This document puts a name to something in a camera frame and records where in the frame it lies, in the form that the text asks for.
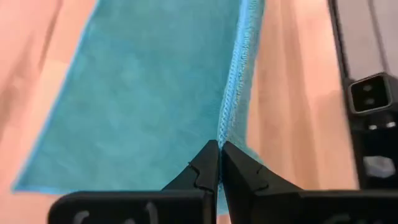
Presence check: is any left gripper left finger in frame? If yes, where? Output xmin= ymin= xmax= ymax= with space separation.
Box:
xmin=161 ymin=139 xmax=221 ymax=224

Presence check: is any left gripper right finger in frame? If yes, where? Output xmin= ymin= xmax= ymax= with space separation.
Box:
xmin=221 ymin=141 xmax=303 ymax=224

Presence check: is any teal microfiber towel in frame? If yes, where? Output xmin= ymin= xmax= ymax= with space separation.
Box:
xmin=11 ymin=0 xmax=266 ymax=216

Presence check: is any black aluminium table frame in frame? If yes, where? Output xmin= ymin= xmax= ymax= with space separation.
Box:
xmin=328 ymin=0 xmax=398 ymax=190

